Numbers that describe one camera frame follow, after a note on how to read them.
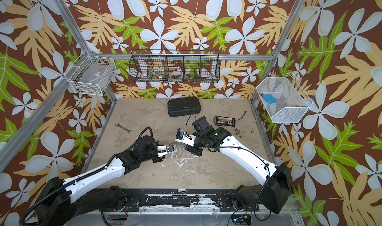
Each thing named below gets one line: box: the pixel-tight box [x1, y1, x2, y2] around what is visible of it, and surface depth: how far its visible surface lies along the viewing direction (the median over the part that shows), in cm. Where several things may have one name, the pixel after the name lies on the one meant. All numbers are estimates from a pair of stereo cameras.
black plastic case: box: [167, 96, 201, 117], surface depth 112 cm
